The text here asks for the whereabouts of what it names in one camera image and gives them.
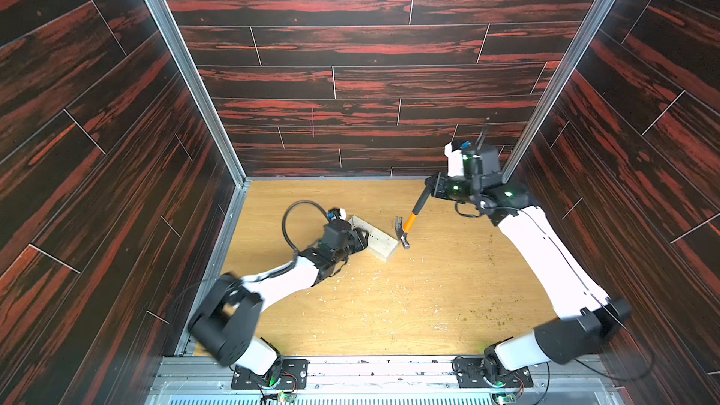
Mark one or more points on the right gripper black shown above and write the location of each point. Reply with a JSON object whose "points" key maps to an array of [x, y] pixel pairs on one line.
{"points": [[438, 187]]}

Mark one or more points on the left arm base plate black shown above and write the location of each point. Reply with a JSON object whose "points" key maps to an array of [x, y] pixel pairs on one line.
{"points": [[285, 375]]}

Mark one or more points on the aluminium front rail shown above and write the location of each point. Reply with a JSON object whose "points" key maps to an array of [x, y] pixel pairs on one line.
{"points": [[399, 379]]}

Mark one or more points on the white wooden block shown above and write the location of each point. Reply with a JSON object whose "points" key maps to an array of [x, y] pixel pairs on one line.
{"points": [[382, 245]]}

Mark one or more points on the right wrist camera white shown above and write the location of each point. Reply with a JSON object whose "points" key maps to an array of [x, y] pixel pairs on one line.
{"points": [[455, 159]]}

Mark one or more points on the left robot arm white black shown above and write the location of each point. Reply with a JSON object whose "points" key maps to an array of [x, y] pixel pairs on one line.
{"points": [[226, 321]]}

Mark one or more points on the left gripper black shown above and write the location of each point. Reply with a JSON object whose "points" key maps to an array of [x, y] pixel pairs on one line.
{"points": [[355, 236]]}

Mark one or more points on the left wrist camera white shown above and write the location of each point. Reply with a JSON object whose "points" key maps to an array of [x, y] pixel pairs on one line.
{"points": [[336, 214]]}

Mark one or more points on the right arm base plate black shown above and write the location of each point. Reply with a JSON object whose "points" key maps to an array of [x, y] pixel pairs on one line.
{"points": [[476, 372]]}

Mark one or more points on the claw hammer orange black handle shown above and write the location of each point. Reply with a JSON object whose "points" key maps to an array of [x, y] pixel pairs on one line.
{"points": [[403, 226]]}

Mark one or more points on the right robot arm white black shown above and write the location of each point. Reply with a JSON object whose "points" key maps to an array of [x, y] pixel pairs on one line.
{"points": [[586, 315]]}

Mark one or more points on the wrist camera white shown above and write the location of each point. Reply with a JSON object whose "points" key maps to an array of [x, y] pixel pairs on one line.
{"points": [[455, 159], [336, 214]]}

